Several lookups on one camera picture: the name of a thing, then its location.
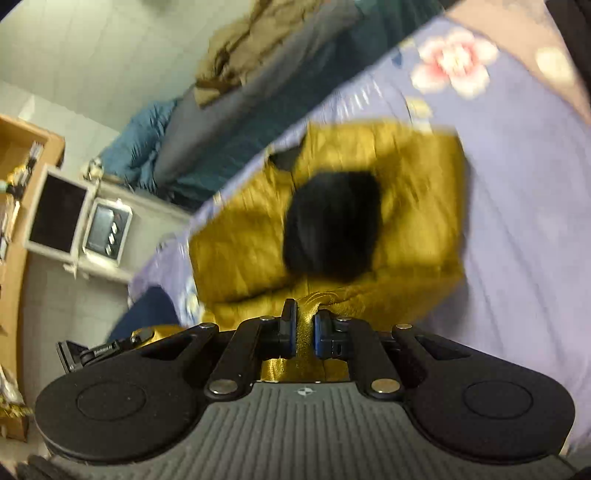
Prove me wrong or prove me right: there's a gold satin jacket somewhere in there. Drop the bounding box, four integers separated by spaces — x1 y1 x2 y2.
187 120 467 382

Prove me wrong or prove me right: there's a white bedside cabinet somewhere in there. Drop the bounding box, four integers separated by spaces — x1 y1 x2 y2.
22 165 189 284

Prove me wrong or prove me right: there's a purple floral bed sheet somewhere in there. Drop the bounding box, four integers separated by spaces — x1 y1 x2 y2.
128 13 591 453

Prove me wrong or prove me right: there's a blue grey quilt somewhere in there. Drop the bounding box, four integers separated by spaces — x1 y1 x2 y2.
96 1 443 211

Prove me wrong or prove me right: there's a wooden shelf unit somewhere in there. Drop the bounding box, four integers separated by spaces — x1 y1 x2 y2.
0 114 66 444

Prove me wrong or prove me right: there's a khaki jacket on quilt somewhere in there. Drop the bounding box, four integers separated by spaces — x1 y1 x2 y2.
193 1 322 107

